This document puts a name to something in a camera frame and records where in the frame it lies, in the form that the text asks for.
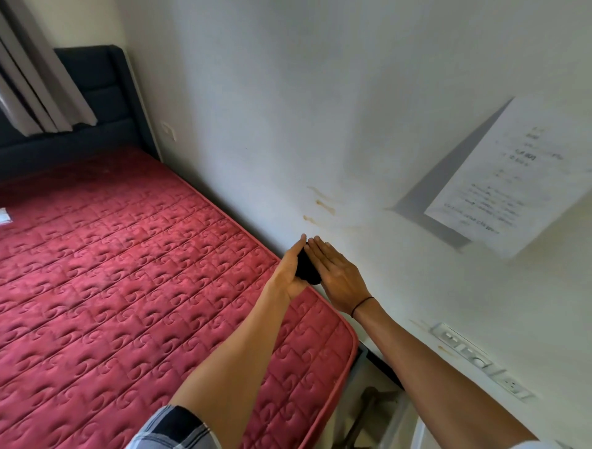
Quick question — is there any person's right hand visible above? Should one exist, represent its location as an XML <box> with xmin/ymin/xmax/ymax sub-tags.
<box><xmin>303</xmin><ymin>236</ymin><xmax>373</xmax><ymax>318</ymax></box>

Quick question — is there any person's left hand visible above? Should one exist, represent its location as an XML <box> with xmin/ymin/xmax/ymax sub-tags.
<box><xmin>269</xmin><ymin>233</ymin><xmax>309</xmax><ymax>302</ymax></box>

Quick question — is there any black cloth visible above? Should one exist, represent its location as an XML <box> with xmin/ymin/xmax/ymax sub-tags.
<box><xmin>294</xmin><ymin>246</ymin><xmax>323</xmax><ymax>286</ymax></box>

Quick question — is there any person's left forearm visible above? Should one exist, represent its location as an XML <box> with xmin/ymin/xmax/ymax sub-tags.
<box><xmin>169</xmin><ymin>278</ymin><xmax>297</xmax><ymax>449</ymax></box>

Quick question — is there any person's right forearm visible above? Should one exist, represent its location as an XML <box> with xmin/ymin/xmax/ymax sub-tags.
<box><xmin>351</xmin><ymin>298</ymin><xmax>539</xmax><ymax>449</ymax></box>

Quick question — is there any black wristband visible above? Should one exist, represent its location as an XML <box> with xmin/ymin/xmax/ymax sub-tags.
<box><xmin>350</xmin><ymin>296</ymin><xmax>375</xmax><ymax>319</ymax></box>

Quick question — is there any red quilted mattress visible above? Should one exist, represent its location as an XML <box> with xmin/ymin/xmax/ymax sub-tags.
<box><xmin>0</xmin><ymin>147</ymin><xmax>360</xmax><ymax>449</ymax></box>

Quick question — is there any white printed paper notice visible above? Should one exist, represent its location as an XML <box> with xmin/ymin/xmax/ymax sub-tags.
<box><xmin>424</xmin><ymin>97</ymin><xmax>592</xmax><ymax>259</ymax></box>

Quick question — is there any plaid shirt sleeve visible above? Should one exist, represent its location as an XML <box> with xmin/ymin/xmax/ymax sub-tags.
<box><xmin>133</xmin><ymin>405</ymin><xmax>224</xmax><ymax>449</ymax></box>

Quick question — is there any dark blue padded headboard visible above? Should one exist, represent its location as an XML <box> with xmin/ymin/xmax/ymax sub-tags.
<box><xmin>0</xmin><ymin>45</ymin><xmax>163</xmax><ymax>180</ymax></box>

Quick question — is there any grey curtain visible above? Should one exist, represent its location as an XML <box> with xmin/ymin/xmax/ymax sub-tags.
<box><xmin>0</xmin><ymin>0</ymin><xmax>99</xmax><ymax>137</ymax></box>

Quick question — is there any white wall socket panel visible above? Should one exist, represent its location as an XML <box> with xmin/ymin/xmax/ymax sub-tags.
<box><xmin>430</xmin><ymin>322</ymin><xmax>533</xmax><ymax>400</ymax></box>

